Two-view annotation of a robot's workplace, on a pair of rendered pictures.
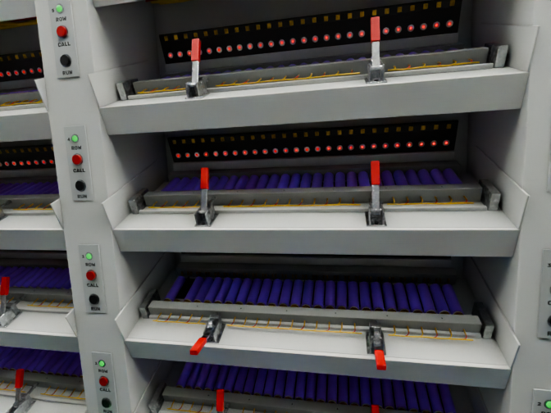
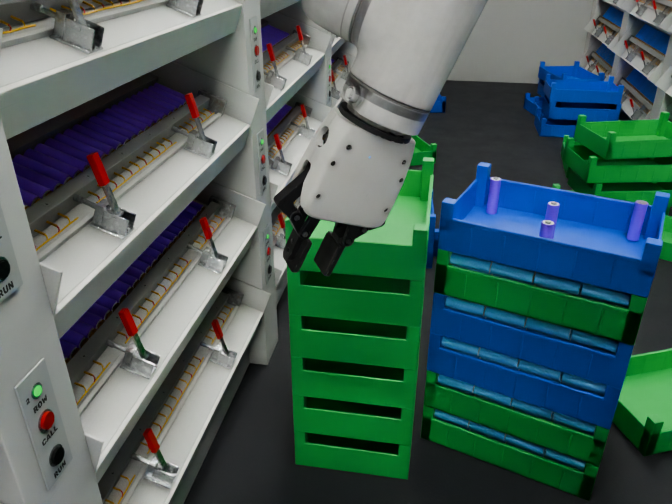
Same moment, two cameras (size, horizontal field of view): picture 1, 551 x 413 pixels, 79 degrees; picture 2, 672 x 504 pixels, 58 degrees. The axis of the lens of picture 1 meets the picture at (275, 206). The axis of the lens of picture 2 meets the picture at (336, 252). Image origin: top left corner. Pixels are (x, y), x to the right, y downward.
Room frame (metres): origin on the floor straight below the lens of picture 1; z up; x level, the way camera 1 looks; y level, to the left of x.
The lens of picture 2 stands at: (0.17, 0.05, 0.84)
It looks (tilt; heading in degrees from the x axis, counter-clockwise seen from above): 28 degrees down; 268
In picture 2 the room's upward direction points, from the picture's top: straight up
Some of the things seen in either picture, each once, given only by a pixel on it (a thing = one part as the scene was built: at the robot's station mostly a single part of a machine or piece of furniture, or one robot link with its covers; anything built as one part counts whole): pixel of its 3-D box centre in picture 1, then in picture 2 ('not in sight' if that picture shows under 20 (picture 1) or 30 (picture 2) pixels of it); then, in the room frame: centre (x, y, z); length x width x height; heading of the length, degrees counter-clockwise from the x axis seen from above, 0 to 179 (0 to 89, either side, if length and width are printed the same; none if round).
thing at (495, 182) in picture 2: not in sight; (493, 195); (-0.13, -0.91, 0.44); 0.02 x 0.02 x 0.06
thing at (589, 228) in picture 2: not in sight; (553, 221); (-0.20, -0.79, 0.44); 0.30 x 0.20 x 0.08; 150
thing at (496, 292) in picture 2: not in sight; (544, 265); (-0.20, -0.79, 0.36); 0.30 x 0.20 x 0.08; 150
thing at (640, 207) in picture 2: not in sight; (637, 221); (-0.33, -0.80, 0.44); 0.02 x 0.02 x 0.06
